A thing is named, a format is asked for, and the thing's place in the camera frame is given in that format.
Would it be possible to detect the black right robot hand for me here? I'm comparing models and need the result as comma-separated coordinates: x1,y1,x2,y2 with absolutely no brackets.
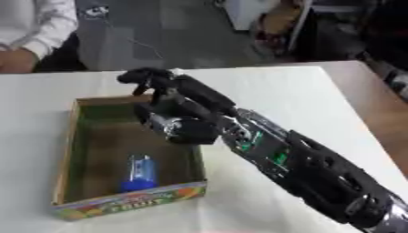
115,66,240,146

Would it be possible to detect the tan cardboard box green inside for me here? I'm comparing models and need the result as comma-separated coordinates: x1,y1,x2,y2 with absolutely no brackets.
51,94,209,221

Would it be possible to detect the blue plastic bottle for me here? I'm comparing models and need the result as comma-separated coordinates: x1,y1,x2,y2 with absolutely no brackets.
119,154,159,193

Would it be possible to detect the person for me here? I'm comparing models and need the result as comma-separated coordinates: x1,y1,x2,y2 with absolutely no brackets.
0,0,89,75

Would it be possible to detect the person's hand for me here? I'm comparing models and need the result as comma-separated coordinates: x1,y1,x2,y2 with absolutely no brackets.
0,47,40,75

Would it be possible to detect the cable on floor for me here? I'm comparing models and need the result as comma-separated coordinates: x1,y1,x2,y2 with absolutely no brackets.
97,12,166,60

